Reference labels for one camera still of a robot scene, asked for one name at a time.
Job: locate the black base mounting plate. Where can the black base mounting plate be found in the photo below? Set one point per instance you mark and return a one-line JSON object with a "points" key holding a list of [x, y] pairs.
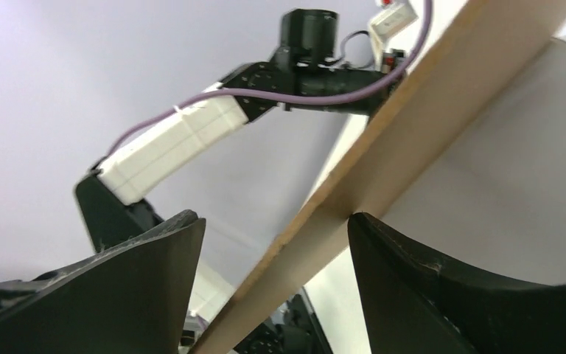
{"points": [[293, 328]]}

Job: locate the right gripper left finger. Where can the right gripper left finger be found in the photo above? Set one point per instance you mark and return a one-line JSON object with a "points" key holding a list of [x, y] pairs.
{"points": [[131, 298]]}

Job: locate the white brown backing board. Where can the white brown backing board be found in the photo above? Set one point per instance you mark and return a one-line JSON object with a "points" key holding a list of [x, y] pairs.
{"points": [[479, 53]]}

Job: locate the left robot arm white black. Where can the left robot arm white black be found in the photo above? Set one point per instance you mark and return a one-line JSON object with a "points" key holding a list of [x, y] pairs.
{"points": [[111, 196]]}

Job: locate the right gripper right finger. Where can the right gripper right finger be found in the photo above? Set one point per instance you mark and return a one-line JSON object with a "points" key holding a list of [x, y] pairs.
{"points": [[416, 299]]}

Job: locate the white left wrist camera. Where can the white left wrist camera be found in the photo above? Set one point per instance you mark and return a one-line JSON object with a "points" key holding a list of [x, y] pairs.
{"points": [[393, 17]]}

